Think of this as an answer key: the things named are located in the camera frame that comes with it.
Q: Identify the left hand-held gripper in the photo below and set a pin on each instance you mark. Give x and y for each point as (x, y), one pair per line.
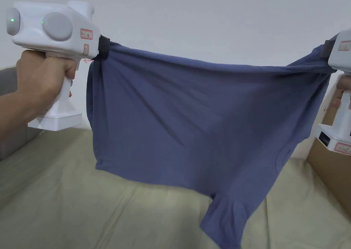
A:
(54, 32)

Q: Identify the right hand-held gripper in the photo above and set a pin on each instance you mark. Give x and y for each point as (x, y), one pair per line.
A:
(341, 50)

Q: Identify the dark blue shirt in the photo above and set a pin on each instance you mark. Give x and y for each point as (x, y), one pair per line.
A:
(192, 117)

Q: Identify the person's left forearm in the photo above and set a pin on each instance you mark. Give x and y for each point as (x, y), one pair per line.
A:
(15, 120)

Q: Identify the person's right hand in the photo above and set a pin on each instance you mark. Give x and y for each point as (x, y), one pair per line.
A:
(341, 88)

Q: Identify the person's left hand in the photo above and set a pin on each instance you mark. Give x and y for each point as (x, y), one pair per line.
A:
(44, 80)

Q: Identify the brown cardboard carton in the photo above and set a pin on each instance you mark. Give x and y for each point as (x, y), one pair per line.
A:
(329, 161)

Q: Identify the bed with beige sheet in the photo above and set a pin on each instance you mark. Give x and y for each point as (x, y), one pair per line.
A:
(109, 205)

